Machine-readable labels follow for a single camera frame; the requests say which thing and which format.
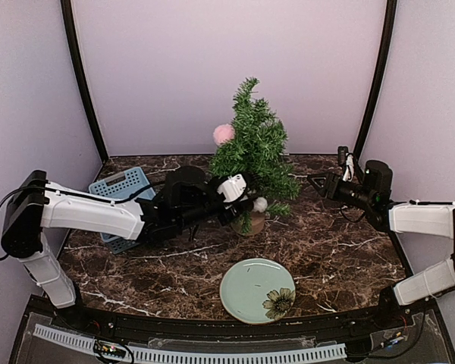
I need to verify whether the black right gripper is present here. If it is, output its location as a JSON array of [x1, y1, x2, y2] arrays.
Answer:
[[308, 172, 375, 211]]

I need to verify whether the white cotton flower ornament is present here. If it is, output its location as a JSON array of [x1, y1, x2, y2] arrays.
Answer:
[[253, 197, 268, 213]]

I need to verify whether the small green christmas tree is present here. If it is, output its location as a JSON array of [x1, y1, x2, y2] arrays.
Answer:
[[209, 77, 300, 217]]

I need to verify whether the pink ornament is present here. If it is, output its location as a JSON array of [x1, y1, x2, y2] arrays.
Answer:
[[213, 124, 235, 146]]

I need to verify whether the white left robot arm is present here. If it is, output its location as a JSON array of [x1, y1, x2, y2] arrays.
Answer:
[[0, 166, 255, 331]]

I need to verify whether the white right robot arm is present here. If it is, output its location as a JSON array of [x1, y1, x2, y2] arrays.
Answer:
[[307, 160, 455, 329]]

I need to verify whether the blue plastic basket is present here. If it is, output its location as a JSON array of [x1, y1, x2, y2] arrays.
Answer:
[[89, 167, 149, 255]]

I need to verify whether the green flower plate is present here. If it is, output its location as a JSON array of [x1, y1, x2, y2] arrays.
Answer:
[[219, 258, 296, 325]]

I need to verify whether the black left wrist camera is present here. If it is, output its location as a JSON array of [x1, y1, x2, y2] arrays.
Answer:
[[217, 172, 253, 205]]

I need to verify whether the white cable duct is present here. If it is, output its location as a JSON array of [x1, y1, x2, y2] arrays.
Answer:
[[33, 324, 347, 363]]

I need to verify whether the black right frame post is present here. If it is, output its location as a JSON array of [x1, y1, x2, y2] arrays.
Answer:
[[353, 0, 398, 158]]

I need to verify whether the black frame post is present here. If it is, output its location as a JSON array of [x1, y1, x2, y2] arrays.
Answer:
[[60, 0, 109, 164], [353, 0, 398, 158]]

